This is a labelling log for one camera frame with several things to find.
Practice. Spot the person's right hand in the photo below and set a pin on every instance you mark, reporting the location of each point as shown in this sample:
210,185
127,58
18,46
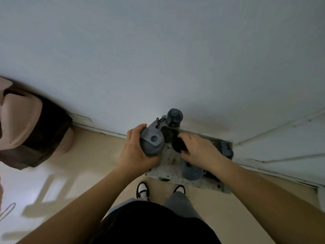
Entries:
203,152

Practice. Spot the person's left hand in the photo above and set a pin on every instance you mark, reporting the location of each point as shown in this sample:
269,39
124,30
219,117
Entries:
132,154

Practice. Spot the person's left thumb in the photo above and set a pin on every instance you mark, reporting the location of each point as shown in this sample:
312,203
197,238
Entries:
152,161

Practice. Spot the person's right thumb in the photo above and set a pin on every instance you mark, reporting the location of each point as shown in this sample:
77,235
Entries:
186,155

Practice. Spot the black round knob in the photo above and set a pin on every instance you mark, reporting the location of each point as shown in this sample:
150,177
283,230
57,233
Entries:
177,145

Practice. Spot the grey cylinder with round hole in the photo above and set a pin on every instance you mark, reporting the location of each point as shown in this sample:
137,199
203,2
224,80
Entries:
152,142

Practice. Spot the person's right forearm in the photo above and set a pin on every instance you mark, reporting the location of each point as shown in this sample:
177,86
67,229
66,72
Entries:
269,203

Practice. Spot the person's left forearm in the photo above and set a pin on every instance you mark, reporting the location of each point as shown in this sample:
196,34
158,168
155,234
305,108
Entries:
76,208

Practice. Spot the short grey cylinder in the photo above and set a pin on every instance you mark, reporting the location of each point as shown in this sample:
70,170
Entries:
191,172

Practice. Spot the dark valve block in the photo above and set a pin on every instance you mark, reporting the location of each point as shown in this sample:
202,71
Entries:
168,133

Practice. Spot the black and white left shoe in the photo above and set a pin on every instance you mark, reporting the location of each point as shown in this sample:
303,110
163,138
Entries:
142,191

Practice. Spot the black and white shoe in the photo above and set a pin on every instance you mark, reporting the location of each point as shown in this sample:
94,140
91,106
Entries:
142,191
179,188

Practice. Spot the black and white right shoe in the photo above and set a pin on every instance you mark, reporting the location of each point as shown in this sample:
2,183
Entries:
179,188

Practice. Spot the grey pipe fitting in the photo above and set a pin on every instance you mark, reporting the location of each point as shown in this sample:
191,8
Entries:
226,149

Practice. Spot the grey capped valve fitting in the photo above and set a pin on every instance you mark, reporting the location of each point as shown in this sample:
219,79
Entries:
174,116

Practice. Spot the grey trousers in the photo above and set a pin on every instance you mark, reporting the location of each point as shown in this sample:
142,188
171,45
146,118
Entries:
180,204

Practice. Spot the black shirt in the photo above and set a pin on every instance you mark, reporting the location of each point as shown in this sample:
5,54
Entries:
155,223

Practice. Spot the white panelled door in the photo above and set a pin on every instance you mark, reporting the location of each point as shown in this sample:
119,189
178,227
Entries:
284,147

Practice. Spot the pink and brown seat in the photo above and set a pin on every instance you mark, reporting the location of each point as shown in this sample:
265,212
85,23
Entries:
28,124

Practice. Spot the speckled metal base plate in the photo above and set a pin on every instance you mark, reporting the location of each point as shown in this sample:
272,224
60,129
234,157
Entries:
168,165

